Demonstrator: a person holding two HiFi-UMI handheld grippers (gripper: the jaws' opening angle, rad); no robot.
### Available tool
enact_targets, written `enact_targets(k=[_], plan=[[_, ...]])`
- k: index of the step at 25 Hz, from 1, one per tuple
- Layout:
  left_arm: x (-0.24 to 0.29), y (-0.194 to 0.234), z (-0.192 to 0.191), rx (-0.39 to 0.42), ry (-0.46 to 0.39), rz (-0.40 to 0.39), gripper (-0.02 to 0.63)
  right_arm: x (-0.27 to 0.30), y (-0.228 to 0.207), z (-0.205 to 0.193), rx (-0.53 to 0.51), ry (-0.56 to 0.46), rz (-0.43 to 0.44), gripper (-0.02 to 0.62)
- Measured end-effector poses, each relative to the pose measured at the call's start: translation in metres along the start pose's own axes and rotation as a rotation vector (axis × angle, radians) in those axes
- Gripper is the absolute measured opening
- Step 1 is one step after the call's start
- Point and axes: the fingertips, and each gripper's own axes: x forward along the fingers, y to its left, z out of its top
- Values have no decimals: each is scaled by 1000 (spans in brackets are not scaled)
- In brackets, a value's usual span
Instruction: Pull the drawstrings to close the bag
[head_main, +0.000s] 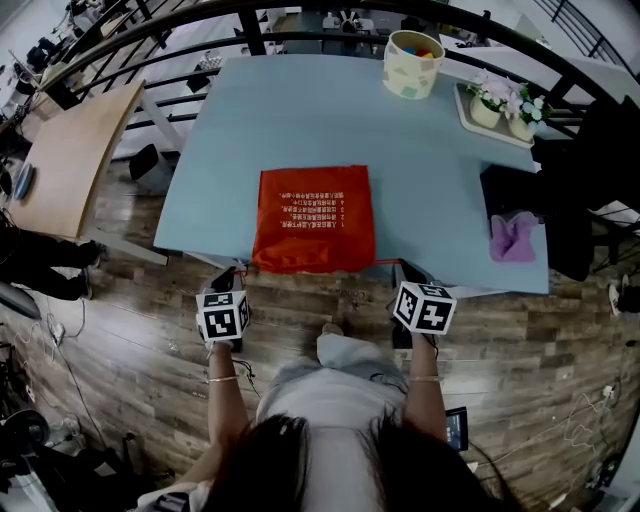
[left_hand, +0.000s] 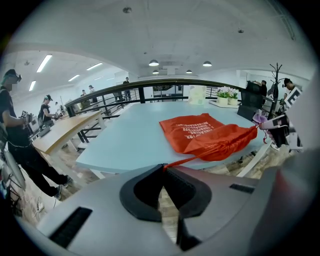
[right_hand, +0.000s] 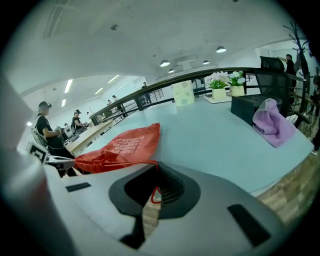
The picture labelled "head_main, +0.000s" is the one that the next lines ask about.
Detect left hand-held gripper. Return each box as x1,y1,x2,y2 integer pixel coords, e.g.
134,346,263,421
194,266,252,358

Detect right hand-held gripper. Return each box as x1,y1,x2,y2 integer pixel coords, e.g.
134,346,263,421
391,259,458,350

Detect red drawstring bag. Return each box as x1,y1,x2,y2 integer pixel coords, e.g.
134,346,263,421
231,164,404,277

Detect person's right forearm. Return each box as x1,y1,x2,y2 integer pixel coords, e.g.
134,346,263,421
401,333,448,442

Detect person's left forearm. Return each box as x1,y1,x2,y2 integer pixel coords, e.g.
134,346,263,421
206,344,252,444

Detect white table leg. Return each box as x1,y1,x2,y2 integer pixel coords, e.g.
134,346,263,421
183,249,237,272

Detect person's light grey jeans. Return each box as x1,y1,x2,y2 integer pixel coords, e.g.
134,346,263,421
254,333,409,402

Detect purple cloth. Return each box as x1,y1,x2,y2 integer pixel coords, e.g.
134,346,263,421
488,210,538,264

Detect black box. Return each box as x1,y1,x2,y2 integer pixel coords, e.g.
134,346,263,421
479,163,549,224

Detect dark grey trash bin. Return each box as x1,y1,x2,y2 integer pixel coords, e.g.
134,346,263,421
128,143,175,195

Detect black tablet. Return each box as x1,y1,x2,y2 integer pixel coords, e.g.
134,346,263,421
444,406,470,452

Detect white tray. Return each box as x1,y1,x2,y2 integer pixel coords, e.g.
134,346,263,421
453,81,537,151

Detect cream pot with pink flowers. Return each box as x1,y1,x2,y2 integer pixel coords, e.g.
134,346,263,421
466,69,525,129

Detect person's white shirt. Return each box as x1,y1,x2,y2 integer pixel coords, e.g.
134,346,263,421
253,368,407,512

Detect cream pot with blue flowers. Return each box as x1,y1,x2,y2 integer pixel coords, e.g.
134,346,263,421
506,93,555,143

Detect wooden side table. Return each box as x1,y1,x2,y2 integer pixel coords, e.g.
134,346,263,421
8,79,170,267

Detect cream patterned bucket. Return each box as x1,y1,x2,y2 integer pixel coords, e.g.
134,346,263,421
381,29,447,102

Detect grey office chair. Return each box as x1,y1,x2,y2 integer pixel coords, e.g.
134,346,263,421
0,279,43,322

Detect black metal-legged desk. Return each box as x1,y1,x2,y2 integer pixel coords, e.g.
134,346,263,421
588,198,640,275

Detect blue plate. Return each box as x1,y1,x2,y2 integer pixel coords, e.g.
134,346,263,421
11,163,38,202

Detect white cable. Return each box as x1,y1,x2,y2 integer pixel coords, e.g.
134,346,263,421
563,383,617,447

